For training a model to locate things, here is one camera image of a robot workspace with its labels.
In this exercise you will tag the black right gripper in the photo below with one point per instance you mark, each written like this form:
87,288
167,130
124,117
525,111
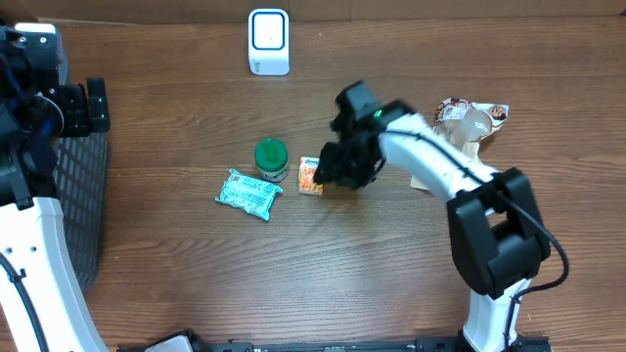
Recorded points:
335,168

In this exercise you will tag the orange Kleenex tissue pack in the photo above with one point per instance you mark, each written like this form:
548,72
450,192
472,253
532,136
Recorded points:
306,171

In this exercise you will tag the green lid jar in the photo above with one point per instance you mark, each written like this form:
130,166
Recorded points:
272,160

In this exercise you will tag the beige PanTree snack bag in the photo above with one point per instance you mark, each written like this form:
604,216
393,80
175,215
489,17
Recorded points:
467,127

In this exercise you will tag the teal wet wipes pack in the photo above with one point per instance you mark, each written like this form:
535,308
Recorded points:
254,196

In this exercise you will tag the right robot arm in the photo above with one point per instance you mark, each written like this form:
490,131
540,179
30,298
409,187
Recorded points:
497,236

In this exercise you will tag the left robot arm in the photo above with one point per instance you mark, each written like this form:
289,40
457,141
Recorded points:
54,165

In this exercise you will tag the white barcode scanner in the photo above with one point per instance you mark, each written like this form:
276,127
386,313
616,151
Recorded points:
269,42

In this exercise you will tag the grey plastic shopping basket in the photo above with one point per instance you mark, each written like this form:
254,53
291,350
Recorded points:
81,179

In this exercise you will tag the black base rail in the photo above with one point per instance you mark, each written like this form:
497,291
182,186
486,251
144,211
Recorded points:
332,347

